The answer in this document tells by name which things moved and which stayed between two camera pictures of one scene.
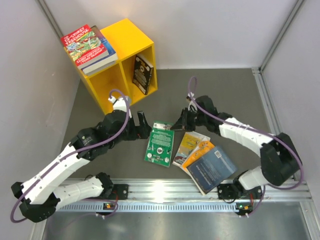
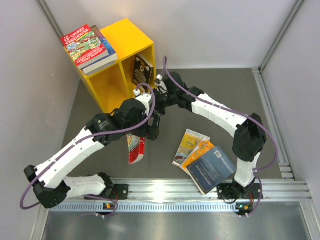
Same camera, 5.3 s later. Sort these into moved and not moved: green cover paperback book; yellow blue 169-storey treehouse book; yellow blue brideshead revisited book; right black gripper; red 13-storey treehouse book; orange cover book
Moved: green cover paperback book; right black gripper
Not moved: orange cover book; yellow blue 169-storey treehouse book; yellow blue brideshead revisited book; red 13-storey treehouse book
